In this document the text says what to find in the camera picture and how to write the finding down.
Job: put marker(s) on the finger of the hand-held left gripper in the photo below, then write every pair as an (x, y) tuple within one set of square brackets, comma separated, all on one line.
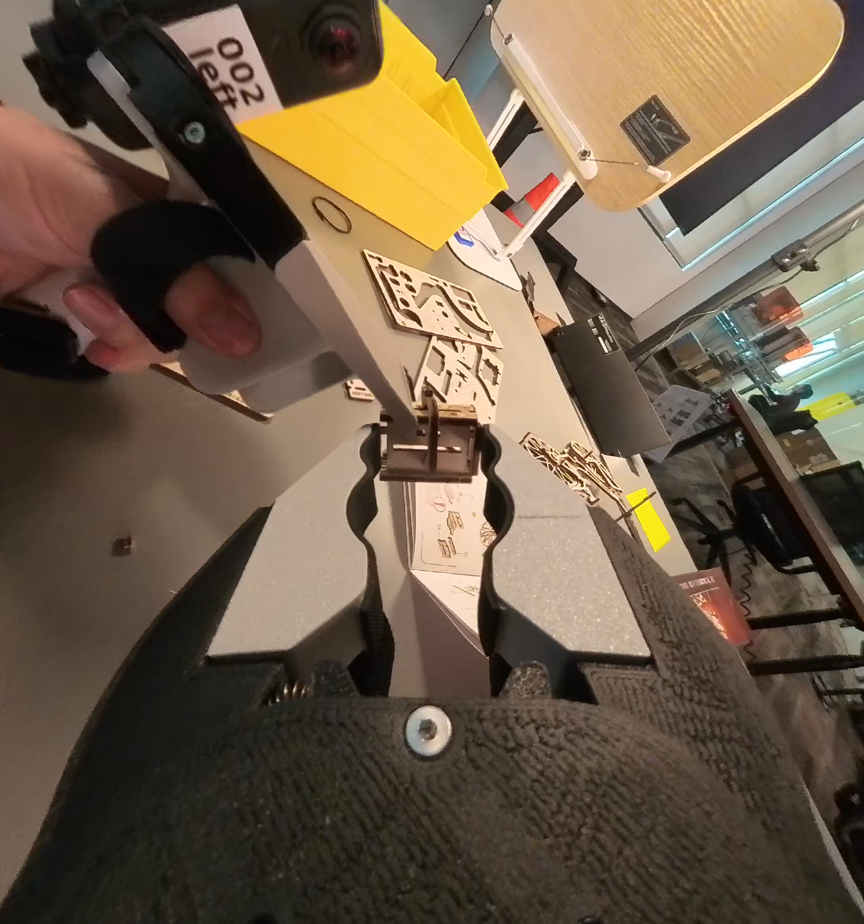
[(338, 332)]

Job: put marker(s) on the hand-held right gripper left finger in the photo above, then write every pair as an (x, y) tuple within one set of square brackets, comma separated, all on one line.
[(295, 577)]

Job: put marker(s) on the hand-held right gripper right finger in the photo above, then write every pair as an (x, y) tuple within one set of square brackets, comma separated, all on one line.
[(569, 577)]

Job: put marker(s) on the wooden wheel part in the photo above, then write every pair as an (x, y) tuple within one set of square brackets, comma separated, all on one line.
[(428, 419)]

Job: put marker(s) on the small dark wooden box model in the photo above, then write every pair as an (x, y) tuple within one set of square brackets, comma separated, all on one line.
[(453, 447)]

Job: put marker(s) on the laser cut wooden parts sheet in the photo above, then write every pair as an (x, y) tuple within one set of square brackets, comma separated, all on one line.
[(468, 375), (425, 296)]

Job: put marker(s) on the wooden bicycle model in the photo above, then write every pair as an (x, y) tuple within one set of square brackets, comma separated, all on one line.
[(576, 469)]

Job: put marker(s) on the person's left hand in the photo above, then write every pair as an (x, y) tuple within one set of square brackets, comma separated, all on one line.
[(28, 209)]

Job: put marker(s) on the small wooden tag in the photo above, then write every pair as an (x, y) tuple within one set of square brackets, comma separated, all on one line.
[(360, 392)]

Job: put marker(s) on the yellow note on stand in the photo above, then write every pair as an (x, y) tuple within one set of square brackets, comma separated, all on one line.
[(652, 523)]

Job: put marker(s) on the printed instruction sheet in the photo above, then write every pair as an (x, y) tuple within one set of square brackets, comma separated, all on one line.
[(439, 534)]

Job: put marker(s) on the red booklet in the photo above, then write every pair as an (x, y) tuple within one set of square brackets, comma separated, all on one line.
[(717, 610)]

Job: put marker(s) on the yellow plastic bin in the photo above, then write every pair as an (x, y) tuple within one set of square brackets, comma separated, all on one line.
[(374, 151)]

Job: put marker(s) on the white sheet with blue mark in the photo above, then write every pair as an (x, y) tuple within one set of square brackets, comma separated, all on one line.
[(486, 252)]

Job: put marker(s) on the white printed paper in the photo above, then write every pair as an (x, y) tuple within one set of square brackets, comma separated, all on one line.
[(681, 415)]

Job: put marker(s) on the black flat box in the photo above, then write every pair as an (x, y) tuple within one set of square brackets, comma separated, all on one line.
[(612, 382)]

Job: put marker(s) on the black office chair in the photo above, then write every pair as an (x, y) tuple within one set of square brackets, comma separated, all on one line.
[(771, 520)]

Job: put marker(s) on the red plastic object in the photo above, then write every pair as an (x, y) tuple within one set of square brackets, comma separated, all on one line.
[(533, 198)]

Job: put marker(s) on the black metal pole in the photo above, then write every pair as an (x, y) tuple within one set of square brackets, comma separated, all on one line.
[(728, 299)]

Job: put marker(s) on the orange box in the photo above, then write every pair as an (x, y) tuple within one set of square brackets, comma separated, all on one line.
[(777, 304)]

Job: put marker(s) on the large dark screen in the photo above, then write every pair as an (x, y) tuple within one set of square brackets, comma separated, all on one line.
[(728, 195)]

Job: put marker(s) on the light wooden side table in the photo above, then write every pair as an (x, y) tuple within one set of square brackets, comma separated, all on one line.
[(663, 65)]

